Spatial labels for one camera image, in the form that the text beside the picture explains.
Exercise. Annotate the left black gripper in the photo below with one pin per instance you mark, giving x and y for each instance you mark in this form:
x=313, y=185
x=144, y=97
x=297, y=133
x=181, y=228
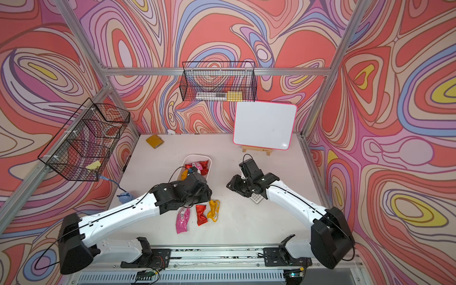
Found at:
x=206, y=194

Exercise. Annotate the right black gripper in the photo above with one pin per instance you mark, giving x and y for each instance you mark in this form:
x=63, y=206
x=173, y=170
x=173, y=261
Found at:
x=234, y=186

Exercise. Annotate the yellow tea bag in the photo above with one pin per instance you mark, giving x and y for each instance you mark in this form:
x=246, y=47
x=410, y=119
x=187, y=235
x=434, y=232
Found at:
x=214, y=210
x=184, y=175

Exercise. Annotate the pink tea bag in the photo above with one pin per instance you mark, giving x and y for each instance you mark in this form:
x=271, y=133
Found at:
x=182, y=220
x=197, y=165

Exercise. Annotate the white plastic storage box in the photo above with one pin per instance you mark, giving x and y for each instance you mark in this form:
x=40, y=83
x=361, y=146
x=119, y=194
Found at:
x=187, y=164

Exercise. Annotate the red tea bag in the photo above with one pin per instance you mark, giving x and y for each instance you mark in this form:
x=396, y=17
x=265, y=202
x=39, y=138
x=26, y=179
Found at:
x=201, y=217
x=205, y=165

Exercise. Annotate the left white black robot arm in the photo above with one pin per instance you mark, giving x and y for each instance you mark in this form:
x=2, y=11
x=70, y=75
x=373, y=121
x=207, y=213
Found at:
x=79, y=236

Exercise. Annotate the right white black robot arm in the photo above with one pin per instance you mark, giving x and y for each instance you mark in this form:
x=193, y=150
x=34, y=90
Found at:
x=330, y=238

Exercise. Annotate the white grey calculator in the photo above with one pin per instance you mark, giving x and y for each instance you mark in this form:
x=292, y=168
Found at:
x=256, y=198

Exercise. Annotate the wooden easel stand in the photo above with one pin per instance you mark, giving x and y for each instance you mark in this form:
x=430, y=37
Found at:
x=268, y=151

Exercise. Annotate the pink framed whiteboard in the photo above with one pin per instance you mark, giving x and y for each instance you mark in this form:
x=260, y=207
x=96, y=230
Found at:
x=264, y=124

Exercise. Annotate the yellow square pad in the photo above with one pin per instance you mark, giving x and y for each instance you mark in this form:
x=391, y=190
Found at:
x=154, y=141

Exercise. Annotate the yellow block in basket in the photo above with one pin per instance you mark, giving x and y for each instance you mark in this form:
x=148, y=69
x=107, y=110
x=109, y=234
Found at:
x=234, y=96

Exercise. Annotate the green circuit board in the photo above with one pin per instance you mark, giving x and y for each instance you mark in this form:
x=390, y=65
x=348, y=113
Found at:
x=147, y=275

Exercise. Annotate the yellow sticky note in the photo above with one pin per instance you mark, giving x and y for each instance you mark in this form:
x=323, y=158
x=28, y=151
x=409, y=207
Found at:
x=94, y=166

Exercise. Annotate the aluminium front rail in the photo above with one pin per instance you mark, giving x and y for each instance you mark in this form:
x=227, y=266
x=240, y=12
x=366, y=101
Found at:
x=224, y=265

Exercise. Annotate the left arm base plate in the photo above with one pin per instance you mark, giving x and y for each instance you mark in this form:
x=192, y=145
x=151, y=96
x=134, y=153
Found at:
x=157, y=259

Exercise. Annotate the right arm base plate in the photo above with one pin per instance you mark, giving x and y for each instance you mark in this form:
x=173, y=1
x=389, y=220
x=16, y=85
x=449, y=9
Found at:
x=280, y=257

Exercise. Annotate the back black wire basket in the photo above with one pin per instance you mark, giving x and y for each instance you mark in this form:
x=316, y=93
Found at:
x=211, y=80

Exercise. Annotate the black wire basket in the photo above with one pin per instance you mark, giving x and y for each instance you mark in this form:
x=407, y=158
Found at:
x=211, y=80
x=90, y=134

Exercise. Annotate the left black wire basket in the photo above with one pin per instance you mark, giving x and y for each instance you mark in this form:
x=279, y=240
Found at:
x=90, y=134

